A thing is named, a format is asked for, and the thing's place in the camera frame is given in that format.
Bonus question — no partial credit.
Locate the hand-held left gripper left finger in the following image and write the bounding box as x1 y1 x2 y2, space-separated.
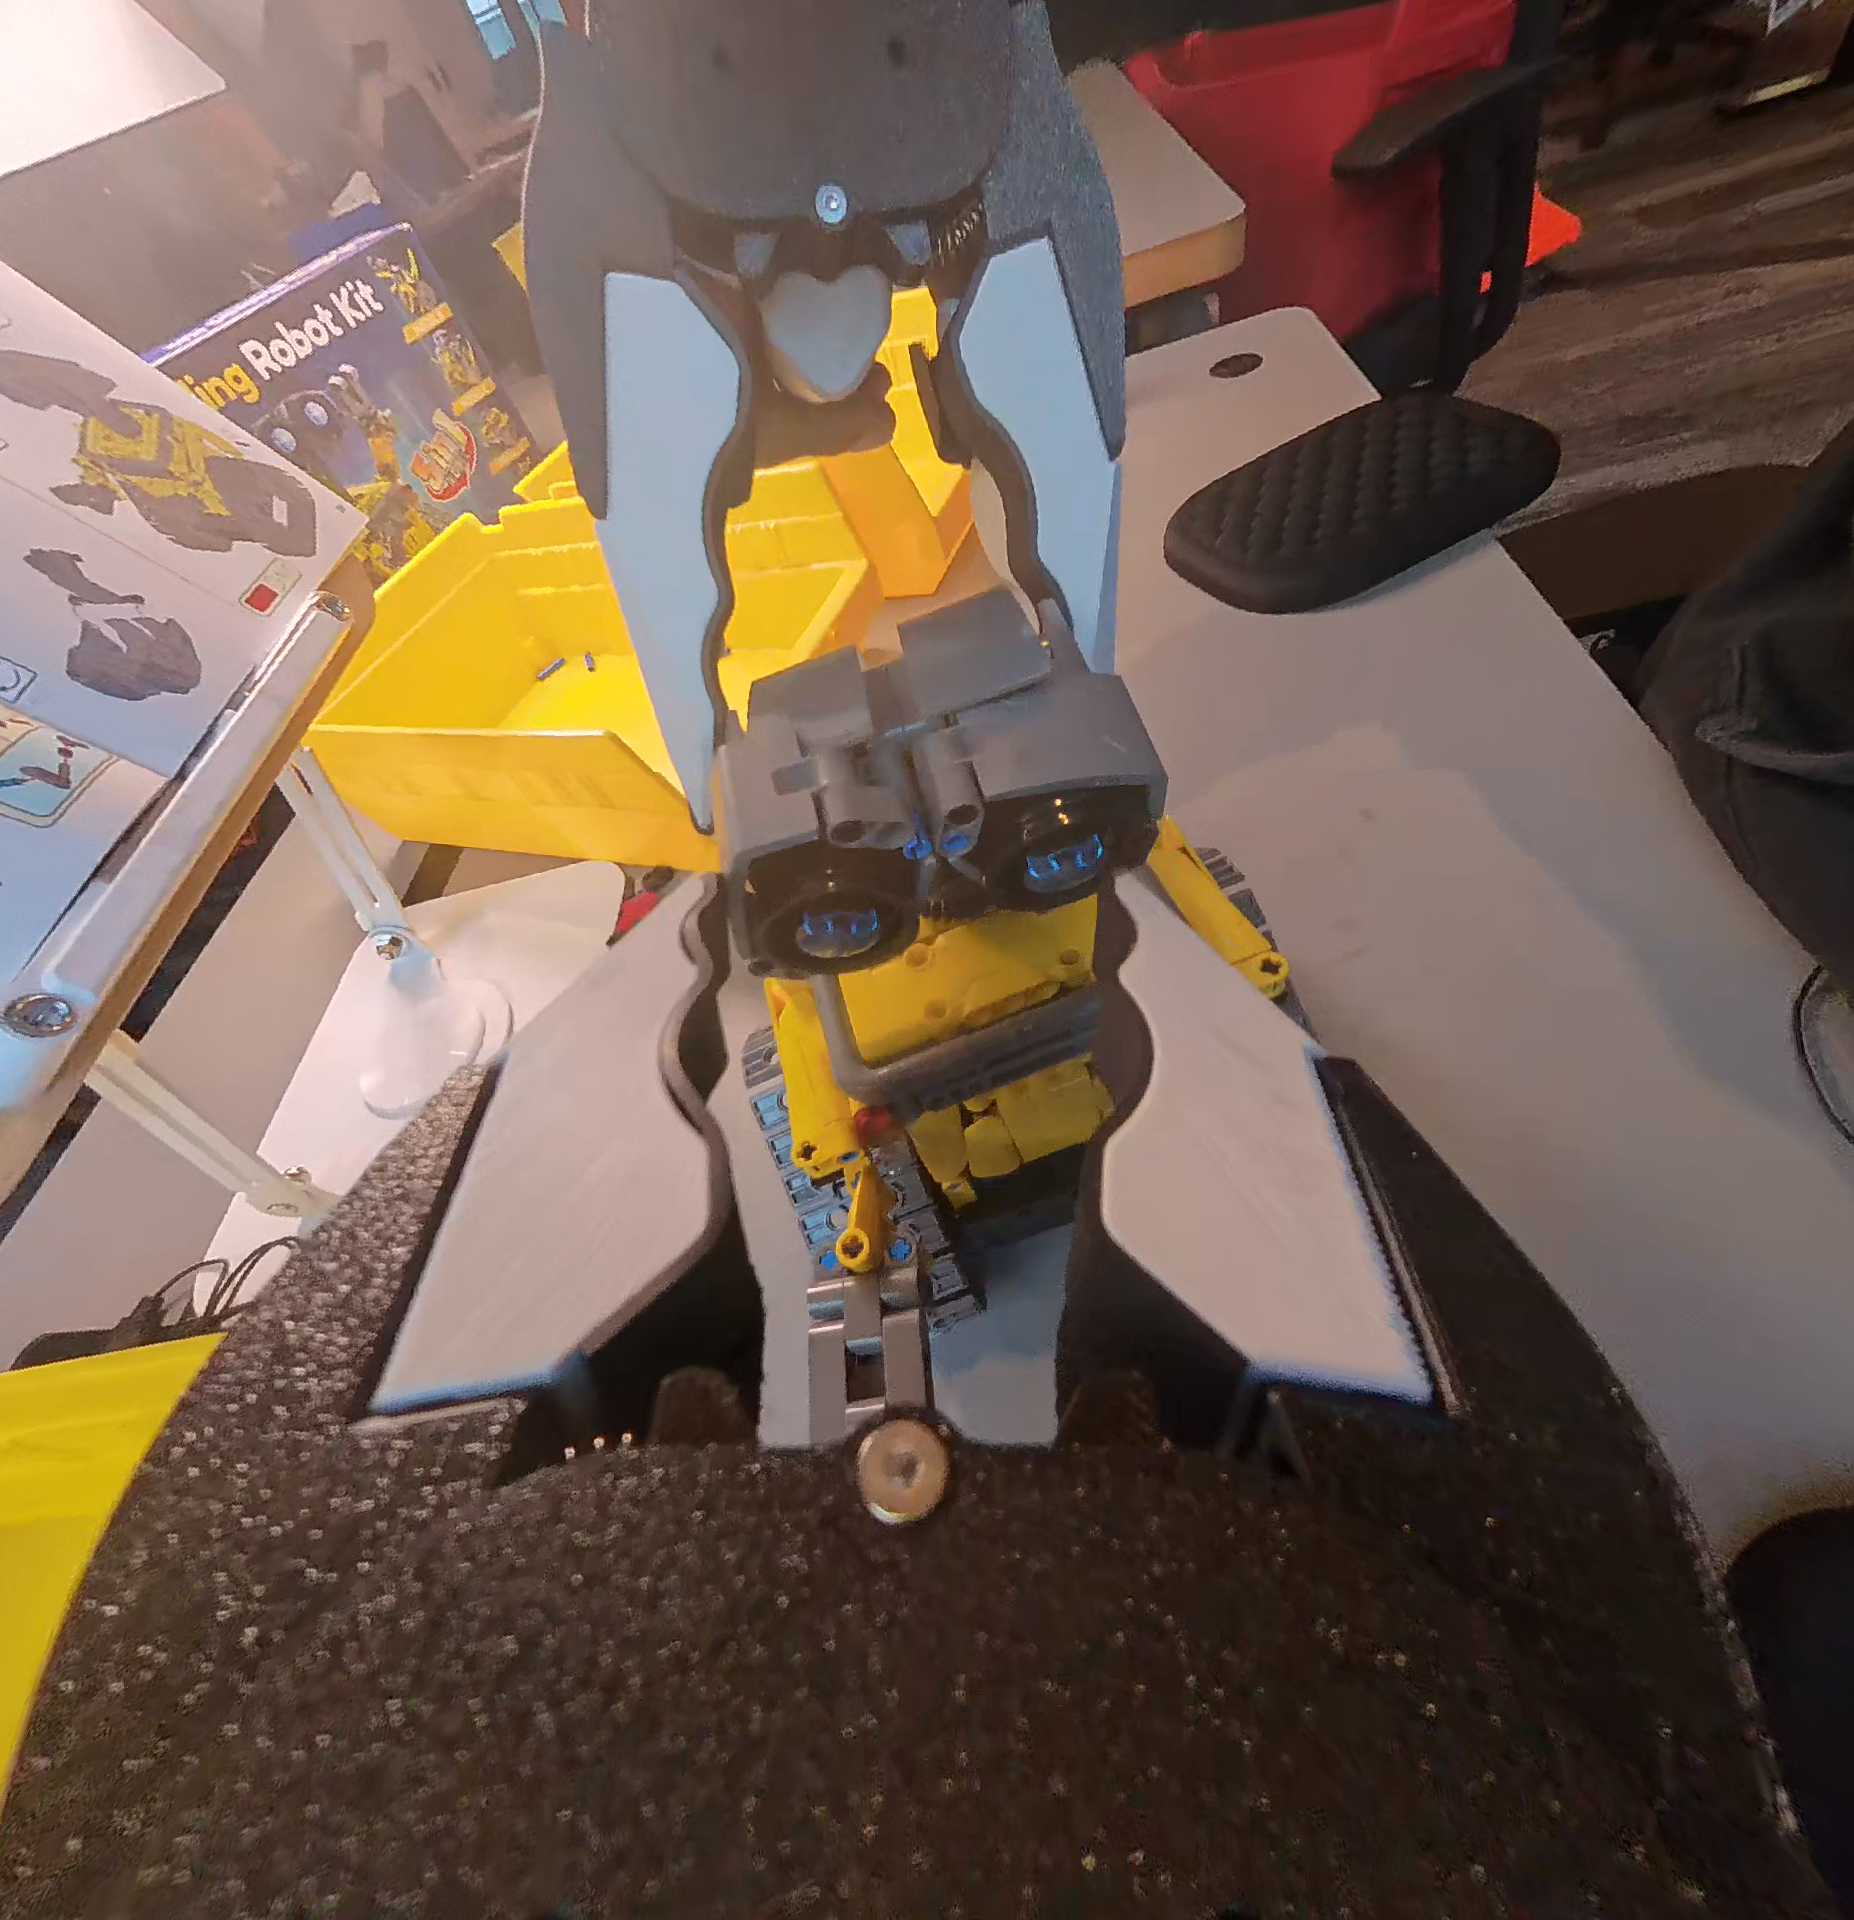
365 870 737 1420

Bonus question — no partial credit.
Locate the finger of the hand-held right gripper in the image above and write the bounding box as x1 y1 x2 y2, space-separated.
601 268 762 836
948 231 1128 681

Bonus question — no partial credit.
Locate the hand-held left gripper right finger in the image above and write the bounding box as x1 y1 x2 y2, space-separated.
1075 875 1441 1409

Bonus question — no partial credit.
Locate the yellow tracked toy robot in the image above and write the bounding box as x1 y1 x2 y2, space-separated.
740 817 1314 1451

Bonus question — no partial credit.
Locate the white book stand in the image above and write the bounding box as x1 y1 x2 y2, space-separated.
0 591 631 1221

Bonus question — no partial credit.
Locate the grey motor block assembly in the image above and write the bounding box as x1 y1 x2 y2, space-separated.
713 586 1172 985

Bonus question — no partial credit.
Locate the instruction booklet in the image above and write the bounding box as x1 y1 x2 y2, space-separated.
0 240 370 1038

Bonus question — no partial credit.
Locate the yellow plastic parts bin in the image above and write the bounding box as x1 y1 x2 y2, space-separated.
305 494 887 875
509 285 978 599
0 1327 227 1809

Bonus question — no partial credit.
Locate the grey desk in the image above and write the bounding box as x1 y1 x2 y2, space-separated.
0 306 1854 1570

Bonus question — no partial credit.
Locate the white side table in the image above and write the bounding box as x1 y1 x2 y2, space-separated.
1068 60 1246 305

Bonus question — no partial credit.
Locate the blue robot kit box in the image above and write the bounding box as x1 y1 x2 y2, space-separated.
139 223 544 578

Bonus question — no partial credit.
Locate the red beanbag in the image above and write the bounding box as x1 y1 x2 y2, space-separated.
1126 0 1584 341

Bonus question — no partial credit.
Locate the person's black hoodie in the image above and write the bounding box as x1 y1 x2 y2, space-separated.
1632 434 1854 1052

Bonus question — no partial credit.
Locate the white board on pole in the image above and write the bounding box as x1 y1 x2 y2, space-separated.
0 0 232 192

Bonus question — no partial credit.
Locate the black cable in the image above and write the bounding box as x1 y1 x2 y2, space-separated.
11 1238 303 1370

